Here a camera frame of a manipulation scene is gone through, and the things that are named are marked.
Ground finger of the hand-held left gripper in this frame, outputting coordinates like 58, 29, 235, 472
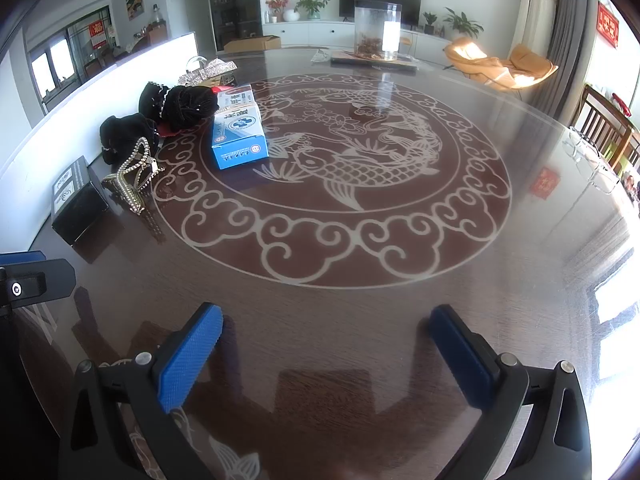
0, 252, 77, 311

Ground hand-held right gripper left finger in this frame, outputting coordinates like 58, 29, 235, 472
59, 301, 224, 480

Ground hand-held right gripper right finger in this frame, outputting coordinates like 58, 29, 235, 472
427, 304, 601, 480

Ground black box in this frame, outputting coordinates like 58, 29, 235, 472
50, 156, 110, 247

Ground black scrunchie with pearls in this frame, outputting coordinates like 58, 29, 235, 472
139, 81, 220, 131

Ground blue medicine box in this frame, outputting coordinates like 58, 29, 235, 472
210, 85, 269, 171

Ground round patterned glass desktop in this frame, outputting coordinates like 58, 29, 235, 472
0, 42, 640, 480

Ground white low partition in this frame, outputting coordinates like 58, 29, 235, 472
0, 31, 198, 256

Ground red square sticker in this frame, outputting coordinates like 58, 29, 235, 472
530, 167, 556, 200

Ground wooden dining chair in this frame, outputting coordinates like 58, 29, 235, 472
567, 84, 640, 176

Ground glass jug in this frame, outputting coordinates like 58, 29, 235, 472
150, 4, 167, 43

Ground orange lounge chair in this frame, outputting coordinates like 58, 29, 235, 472
444, 36, 560, 101

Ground cardboard box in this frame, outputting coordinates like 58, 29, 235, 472
223, 35, 282, 54

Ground wooden tray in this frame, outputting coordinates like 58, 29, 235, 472
330, 47, 418, 73

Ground white cylinder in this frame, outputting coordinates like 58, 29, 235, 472
382, 21, 401, 54

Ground dark glass cabinet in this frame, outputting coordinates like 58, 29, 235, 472
206, 0, 263, 52

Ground large leafy potted plant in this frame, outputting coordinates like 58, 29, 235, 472
444, 7, 485, 41

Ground grey curtain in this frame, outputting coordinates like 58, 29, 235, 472
532, 0, 601, 121

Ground clear glass tank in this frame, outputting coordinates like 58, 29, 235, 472
354, 0, 403, 61

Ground white television cabinet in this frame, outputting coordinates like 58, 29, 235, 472
262, 20, 453, 66

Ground white curtain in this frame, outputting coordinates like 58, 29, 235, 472
510, 0, 558, 68

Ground red flowers in vase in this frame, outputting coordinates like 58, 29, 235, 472
265, 0, 293, 23

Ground black television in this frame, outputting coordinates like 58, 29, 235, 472
339, 0, 422, 26

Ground bushy green potted plant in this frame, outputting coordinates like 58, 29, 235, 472
295, 0, 331, 21

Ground red wall hanging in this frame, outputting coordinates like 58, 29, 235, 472
597, 1, 620, 49

